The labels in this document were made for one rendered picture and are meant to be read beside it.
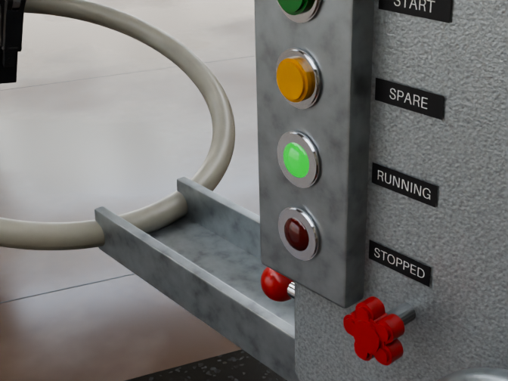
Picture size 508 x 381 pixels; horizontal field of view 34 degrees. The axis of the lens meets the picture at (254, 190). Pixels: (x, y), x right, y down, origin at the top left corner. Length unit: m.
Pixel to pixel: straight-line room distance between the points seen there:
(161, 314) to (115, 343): 0.21
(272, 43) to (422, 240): 0.14
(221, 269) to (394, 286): 0.38
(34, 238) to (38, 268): 2.30
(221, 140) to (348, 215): 0.57
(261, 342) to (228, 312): 0.04
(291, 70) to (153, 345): 2.25
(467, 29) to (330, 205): 0.14
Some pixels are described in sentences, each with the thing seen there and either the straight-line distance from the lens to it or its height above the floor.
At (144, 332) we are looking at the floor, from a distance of 2.75.
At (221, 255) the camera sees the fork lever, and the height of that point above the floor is 1.12.
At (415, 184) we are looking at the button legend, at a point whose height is 1.37.
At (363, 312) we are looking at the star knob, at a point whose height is 1.30.
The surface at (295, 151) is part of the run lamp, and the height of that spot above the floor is 1.37.
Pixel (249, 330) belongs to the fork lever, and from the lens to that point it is 0.74.
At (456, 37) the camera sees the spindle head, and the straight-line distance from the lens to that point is 0.43.
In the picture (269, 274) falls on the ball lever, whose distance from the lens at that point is 0.64.
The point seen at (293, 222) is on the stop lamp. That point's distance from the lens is 0.52.
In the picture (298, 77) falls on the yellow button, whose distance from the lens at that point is 0.47.
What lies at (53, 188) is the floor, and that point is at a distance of 3.83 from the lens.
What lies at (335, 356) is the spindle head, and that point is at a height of 1.22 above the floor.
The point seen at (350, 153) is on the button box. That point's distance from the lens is 0.47.
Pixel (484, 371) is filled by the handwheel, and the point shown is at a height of 1.31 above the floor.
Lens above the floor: 1.56
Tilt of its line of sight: 25 degrees down
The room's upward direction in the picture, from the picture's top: 2 degrees counter-clockwise
